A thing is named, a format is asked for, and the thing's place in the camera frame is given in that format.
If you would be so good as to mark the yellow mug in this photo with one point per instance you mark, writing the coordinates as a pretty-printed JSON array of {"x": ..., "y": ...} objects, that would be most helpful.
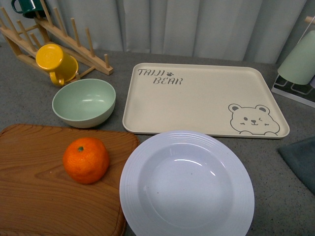
[{"x": 60, "y": 66}]

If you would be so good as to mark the white wire cup stand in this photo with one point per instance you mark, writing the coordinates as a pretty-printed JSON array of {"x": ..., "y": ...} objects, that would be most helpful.
[{"x": 302, "y": 93}]

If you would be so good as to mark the orange mandarin fruit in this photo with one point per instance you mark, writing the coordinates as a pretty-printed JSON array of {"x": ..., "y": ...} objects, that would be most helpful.
[{"x": 86, "y": 160}]

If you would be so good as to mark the wooden peg drying rack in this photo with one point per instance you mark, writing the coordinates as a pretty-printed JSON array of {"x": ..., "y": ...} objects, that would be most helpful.
[{"x": 25, "y": 42}]

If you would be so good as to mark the light green bowl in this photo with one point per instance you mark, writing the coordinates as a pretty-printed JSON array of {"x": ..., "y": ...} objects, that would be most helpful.
[{"x": 85, "y": 103}]

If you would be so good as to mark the beige bear serving tray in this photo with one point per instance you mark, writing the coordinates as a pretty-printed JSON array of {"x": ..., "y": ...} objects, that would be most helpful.
[{"x": 224, "y": 101}]

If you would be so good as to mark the dark teal cloth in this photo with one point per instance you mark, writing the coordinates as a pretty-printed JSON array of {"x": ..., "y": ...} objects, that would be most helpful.
[{"x": 300, "y": 157}]

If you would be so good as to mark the dark green mug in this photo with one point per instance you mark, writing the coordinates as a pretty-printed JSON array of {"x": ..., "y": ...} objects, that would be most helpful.
[{"x": 28, "y": 8}]

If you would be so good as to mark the light green cup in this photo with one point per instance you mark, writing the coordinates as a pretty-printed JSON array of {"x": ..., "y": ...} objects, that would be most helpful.
[{"x": 299, "y": 65}]

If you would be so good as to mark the white ribbed plate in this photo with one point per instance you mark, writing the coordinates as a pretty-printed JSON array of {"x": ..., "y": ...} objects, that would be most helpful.
[{"x": 183, "y": 183}]

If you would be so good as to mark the wooden cutting board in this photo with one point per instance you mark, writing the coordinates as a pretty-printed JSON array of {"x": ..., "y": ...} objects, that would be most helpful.
[{"x": 37, "y": 196}]

